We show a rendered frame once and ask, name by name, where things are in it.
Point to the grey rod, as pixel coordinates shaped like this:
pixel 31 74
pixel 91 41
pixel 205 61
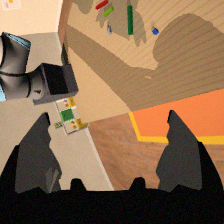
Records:
pixel 109 30

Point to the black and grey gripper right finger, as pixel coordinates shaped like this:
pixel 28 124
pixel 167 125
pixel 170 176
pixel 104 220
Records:
pixel 186 170

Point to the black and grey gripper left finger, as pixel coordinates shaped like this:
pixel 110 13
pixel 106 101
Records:
pixel 31 172

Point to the red rod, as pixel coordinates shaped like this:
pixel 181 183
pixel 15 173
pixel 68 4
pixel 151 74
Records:
pixel 101 4

